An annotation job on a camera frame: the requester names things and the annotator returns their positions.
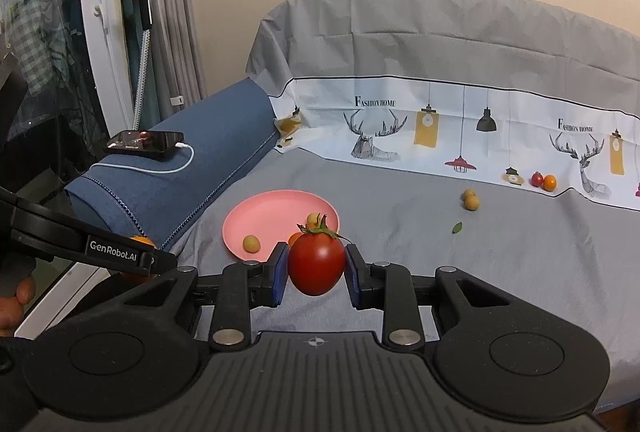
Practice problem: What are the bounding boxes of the white charging cable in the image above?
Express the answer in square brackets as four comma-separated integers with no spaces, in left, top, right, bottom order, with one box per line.
[89,141,196,176]

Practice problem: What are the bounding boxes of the person's left hand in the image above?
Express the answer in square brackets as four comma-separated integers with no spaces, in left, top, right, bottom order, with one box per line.
[0,276,37,339]

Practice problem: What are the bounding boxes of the grey curtain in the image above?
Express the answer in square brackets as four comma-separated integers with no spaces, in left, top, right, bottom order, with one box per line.
[146,0,209,129]

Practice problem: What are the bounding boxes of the garment steamer wand with hose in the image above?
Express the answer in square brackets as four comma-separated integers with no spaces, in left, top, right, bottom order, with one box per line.
[113,0,154,131]

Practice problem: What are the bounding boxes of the white window frame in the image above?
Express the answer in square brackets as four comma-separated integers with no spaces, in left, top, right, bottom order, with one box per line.
[77,0,147,139]

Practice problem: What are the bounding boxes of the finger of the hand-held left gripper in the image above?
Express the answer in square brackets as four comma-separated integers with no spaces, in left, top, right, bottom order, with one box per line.
[150,251,179,277]

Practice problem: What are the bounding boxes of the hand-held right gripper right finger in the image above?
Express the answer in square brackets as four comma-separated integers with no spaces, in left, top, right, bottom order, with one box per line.
[344,243,522,353]

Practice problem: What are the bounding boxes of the red tomato with green stem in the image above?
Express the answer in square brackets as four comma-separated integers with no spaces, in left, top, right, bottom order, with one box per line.
[287,215,351,298]

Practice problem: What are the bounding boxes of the pink round plate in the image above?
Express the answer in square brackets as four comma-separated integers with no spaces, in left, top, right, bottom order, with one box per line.
[222,191,342,263]

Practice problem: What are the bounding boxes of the black smartphone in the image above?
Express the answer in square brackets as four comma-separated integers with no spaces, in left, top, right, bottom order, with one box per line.
[105,129,185,162]

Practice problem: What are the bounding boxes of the grey printed sofa cover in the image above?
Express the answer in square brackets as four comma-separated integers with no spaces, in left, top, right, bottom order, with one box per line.
[175,0,640,413]

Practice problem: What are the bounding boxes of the blue sofa armrest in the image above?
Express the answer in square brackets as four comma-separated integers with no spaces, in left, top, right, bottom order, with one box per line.
[64,79,277,259]

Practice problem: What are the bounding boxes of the hanging clothes behind window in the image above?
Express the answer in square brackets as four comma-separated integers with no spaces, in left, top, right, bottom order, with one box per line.
[0,0,96,153]

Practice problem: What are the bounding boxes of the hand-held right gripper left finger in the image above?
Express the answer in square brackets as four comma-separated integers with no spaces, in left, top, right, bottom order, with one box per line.
[120,242,290,353]

